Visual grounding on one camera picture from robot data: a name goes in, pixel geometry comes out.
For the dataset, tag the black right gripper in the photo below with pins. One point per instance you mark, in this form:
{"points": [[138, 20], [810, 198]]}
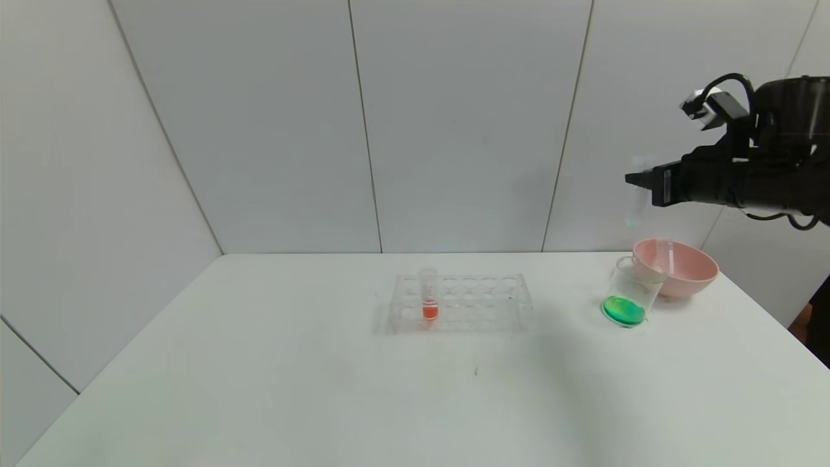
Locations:
{"points": [[664, 183]]}

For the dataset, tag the test tube with blue pigment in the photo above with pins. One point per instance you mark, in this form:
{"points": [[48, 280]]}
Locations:
{"points": [[637, 211]]}

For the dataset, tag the test tube with yellow pigment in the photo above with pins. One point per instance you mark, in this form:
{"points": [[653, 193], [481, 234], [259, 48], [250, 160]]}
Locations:
{"points": [[671, 258]]}

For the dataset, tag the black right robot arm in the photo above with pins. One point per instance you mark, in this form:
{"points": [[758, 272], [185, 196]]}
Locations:
{"points": [[791, 149]]}

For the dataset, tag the clear glass beaker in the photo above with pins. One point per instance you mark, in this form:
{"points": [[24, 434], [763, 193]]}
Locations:
{"points": [[624, 310]]}

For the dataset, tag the clear plastic test tube rack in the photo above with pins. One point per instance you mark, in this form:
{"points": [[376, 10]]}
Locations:
{"points": [[467, 305]]}

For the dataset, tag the test tube with red pigment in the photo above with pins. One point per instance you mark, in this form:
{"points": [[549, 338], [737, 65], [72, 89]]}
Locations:
{"points": [[430, 310]]}

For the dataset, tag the pink plastic bowl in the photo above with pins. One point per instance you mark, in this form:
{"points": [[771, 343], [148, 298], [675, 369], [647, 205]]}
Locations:
{"points": [[697, 269]]}

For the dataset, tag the dark background object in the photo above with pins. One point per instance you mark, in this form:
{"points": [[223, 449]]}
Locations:
{"points": [[825, 337]]}

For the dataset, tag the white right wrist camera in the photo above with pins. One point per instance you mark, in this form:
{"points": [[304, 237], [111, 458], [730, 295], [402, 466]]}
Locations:
{"points": [[710, 107]]}

